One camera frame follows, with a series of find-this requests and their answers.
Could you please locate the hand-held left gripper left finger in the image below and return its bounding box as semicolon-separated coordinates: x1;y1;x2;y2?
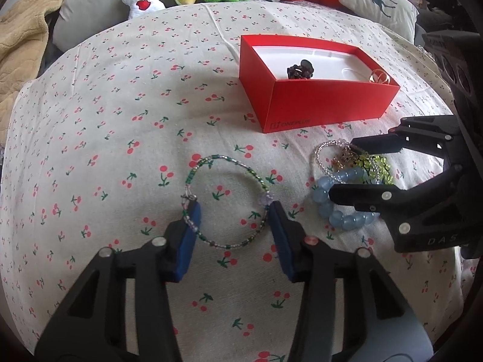
36;201;202;362

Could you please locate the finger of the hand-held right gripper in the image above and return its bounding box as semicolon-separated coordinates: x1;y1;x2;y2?
349;115;465;162
328;162;469;254

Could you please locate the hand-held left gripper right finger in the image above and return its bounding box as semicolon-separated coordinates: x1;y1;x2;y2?
266;201;417;362

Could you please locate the yellow-green bead bracelet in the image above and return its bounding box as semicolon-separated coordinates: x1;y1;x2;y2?
355;151;395;186

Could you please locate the blue bead bracelet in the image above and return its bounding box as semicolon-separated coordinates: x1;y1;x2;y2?
312;168;380;230

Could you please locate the green beaded necklace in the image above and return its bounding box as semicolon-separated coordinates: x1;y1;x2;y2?
181;154;275;250

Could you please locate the clear bead bracelet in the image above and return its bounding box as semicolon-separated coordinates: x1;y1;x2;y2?
316;139;357;182

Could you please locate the red cardboard box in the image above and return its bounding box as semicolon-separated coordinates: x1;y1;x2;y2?
240;35;401;134

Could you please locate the cherry print bed sheet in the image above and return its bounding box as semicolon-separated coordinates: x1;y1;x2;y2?
0;2;472;362

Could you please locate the white deer print pillow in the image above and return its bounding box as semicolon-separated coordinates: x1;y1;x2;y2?
339;0;419;40

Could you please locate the grey pillow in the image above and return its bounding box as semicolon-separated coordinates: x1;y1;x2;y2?
53;0;282;51

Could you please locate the beige quilted blanket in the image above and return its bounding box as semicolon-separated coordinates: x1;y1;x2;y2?
0;0;70;114

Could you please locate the dark bead hair tie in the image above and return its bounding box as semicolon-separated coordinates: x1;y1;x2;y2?
287;59;315;80

